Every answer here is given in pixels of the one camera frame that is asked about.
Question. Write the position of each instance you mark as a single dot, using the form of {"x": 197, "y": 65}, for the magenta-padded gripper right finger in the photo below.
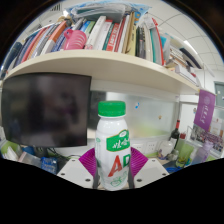
{"x": 150, "y": 170}

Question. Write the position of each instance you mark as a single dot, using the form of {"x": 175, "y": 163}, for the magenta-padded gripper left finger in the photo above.
{"x": 75, "y": 170}

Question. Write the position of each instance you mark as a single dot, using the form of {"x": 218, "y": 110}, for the white drink bottle green cap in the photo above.
{"x": 111, "y": 133}

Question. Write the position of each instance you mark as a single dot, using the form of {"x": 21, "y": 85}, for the purple blue water bottle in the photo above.
{"x": 203, "y": 153}

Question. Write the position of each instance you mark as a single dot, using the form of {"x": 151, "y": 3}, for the small blue box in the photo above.
{"x": 49, "y": 165}

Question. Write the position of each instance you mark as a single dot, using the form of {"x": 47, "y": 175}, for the green translucent container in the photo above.
{"x": 184, "y": 153}

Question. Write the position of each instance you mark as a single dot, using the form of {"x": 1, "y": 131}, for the dark wine bottle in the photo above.
{"x": 174, "y": 135}

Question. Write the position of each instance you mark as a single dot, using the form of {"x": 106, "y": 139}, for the black computer monitor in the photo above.
{"x": 46, "y": 110}

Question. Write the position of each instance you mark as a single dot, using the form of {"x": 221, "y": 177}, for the purple pennant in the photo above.
{"x": 204, "y": 110}

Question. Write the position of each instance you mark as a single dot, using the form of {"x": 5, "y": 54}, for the white wall socket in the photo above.
{"x": 151, "y": 147}
{"x": 137, "y": 148}

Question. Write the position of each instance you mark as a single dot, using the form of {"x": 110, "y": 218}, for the wall shelf with books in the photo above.
{"x": 100, "y": 63}

